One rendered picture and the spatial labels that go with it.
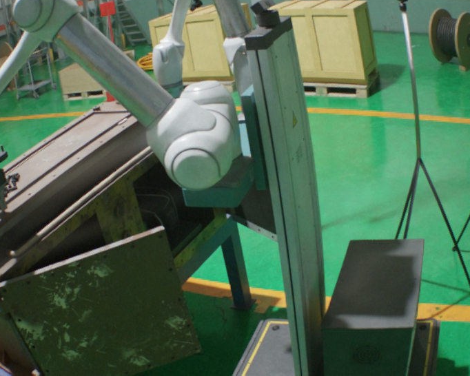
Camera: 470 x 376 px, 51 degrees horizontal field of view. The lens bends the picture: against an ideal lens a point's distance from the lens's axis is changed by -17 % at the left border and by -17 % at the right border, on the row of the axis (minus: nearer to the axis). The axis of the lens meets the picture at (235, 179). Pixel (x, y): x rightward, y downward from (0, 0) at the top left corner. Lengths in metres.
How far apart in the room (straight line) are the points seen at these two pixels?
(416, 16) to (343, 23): 4.41
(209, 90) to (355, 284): 0.91
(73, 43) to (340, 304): 1.24
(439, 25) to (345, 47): 2.10
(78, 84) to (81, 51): 7.76
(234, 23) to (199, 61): 5.36
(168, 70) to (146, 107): 0.64
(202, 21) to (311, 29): 1.52
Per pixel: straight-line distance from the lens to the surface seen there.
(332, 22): 6.47
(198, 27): 7.34
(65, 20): 1.36
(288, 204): 1.72
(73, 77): 9.17
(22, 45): 1.63
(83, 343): 1.94
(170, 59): 1.98
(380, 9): 10.78
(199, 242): 2.75
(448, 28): 7.92
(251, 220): 2.77
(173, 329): 2.00
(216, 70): 7.34
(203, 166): 1.31
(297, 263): 1.83
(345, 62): 6.55
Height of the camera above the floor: 2.07
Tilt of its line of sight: 25 degrees down
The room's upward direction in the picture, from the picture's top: 10 degrees counter-clockwise
